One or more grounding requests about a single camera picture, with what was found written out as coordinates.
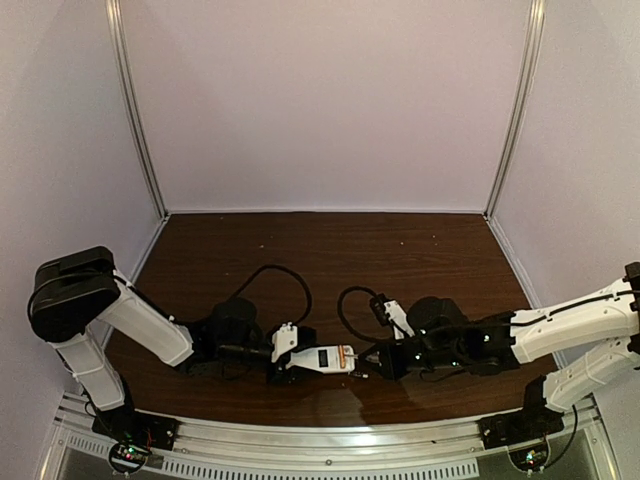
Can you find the aluminium frame post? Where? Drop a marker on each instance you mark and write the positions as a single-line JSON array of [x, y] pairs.
[[529, 61], [134, 117]]

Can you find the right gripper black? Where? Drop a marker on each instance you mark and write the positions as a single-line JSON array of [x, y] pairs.
[[396, 361]]

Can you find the left aluminium frame post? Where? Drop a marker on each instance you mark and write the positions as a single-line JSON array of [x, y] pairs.
[[134, 117]]

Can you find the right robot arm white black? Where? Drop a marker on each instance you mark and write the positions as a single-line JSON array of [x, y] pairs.
[[434, 334]]

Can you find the red white remote control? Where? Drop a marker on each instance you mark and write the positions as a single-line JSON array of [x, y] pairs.
[[322, 359]]

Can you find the front aluminium rail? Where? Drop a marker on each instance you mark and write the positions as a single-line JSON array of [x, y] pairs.
[[450, 449]]

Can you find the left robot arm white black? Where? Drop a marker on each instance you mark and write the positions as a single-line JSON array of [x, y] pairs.
[[76, 290]]

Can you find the orange battery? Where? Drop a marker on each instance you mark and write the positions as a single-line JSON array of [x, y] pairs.
[[342, 357]]

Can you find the right aluminium frame post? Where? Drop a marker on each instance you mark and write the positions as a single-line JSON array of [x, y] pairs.
[[529, 61]]

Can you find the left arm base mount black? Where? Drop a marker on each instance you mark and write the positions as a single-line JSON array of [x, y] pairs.
[[127, 425]]

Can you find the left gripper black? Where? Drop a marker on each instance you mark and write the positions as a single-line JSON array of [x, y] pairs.
[[279, 372]]

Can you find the clear handle screwdriver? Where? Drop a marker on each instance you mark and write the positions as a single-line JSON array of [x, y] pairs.
[[356, 356]]

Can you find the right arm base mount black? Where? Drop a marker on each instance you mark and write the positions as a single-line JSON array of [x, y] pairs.
[[533, 421]]

